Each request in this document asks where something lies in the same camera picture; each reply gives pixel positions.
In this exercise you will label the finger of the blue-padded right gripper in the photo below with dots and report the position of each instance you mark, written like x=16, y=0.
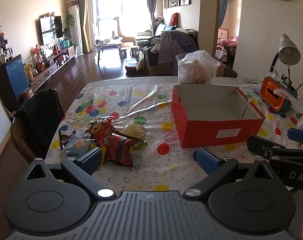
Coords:
x=295, y=135

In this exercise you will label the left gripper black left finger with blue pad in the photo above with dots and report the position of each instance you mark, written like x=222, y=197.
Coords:
x=79, y=171

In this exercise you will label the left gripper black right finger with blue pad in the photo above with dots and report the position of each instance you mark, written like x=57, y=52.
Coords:
x=220, y=171

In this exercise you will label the blue grey snack packet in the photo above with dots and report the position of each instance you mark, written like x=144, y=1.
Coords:
x=75, y=146

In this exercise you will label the red orange chip bag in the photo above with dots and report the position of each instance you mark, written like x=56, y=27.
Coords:
x=114, y=145

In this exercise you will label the pale yellow snack wrapper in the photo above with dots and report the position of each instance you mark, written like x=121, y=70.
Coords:
x=136, y=131

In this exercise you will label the red cardboard shoe box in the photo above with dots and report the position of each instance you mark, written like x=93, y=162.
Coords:
x=213, y=115

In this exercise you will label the dark chair with black cloth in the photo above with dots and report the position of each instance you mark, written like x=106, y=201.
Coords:
x=35, y=124

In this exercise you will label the balloon birthday tablecloth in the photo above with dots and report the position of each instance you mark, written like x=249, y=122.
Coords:
x=160, y=163

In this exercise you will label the grey desk lamp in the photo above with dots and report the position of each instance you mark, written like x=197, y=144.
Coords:
x=288, y=54

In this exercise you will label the clear plastic bag with food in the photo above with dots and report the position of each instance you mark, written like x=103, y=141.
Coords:
x=198, y=67

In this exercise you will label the blue panel black cabinet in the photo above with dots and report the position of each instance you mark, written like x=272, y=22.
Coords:
x=13, y=83

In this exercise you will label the wooden tv cabinet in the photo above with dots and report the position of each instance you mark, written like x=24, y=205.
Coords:
x=54, y=63

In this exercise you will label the sofa with piled clothes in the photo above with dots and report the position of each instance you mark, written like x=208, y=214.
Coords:
x=158, y=56

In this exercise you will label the wooden coffee table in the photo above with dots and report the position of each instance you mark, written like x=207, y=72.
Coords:
x=107, y=44

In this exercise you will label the flat screen television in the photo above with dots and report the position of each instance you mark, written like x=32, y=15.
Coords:
x=51, y=29

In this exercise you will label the white standing air conditioner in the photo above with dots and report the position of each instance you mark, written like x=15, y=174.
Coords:
x=74, y=14

